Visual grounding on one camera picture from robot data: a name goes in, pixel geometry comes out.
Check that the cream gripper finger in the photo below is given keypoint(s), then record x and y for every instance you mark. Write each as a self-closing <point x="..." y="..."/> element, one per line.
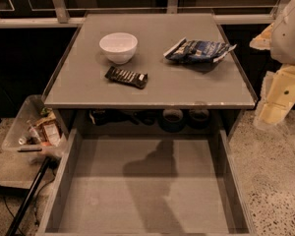
<point x="277" y="96"/>
<point x="263" y="40"/>

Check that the blue chip bag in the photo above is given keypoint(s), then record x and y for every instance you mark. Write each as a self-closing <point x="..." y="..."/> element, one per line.
<point x="198" y="51"/>

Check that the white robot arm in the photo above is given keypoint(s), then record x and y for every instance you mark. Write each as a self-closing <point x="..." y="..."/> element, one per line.
<point x="283" y="36"/>

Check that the grey cabinet with top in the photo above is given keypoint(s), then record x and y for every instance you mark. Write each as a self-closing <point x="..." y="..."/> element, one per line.
<point x="79" y="82"/>

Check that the open grey top drawer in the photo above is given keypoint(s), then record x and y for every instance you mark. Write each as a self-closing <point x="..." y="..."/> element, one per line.
<point x="150" y="185"/>

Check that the dark tape roll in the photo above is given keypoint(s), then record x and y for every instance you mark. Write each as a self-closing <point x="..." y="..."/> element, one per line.
<point x="198" y="118"/>

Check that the blue tape roll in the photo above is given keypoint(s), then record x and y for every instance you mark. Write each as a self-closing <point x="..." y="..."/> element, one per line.
<point x="171" y="120"/>

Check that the black snack bar wrapper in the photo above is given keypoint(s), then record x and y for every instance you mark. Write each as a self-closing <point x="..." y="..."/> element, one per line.
<point x="127" y="77"/>

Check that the white ceramic bowl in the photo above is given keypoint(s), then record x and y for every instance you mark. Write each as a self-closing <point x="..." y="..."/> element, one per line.
<point x="119" y="47"/>

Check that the black items inside cabinet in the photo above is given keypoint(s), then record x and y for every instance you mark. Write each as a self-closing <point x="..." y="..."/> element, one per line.
<point x="101" y="117"/>

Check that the snack packets in bin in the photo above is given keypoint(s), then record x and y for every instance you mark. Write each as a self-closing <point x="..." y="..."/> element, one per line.
<point x="44" y="131"/>

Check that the black pole stand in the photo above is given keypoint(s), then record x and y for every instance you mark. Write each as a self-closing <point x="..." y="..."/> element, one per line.
<point x="14" y="226"/>

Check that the clear plastic storage bin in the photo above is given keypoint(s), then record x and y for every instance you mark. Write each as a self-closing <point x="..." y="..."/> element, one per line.
<point x="30" y="110"/>

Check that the metal window frame rail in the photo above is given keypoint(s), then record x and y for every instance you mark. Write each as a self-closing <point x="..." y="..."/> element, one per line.
<point x="71" y="13"/>

